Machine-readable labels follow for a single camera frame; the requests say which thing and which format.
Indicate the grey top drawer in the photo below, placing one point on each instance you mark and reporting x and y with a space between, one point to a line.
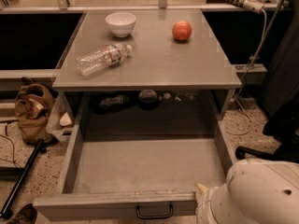
109 178

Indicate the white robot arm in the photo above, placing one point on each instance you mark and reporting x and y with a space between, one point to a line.
255 192

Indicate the grey drawer cabinet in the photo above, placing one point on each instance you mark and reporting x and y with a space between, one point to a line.
160 63

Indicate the black office chair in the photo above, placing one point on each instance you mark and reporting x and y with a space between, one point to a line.
284 127

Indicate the red apple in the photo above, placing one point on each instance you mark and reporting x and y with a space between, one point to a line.
182 30

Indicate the clear plastic water bottle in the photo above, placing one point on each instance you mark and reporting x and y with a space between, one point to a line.
109 56

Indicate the black metal pole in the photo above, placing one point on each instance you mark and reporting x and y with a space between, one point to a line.
6 211

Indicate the brown shoe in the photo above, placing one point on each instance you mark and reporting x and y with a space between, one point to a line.
27 215

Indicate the white ceramic bowl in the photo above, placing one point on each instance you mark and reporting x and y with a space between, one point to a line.
121 24

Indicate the brown canvas bag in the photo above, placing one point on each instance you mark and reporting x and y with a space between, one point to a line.
33 106

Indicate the black top drawer handle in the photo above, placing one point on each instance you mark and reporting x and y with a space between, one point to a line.
154 212

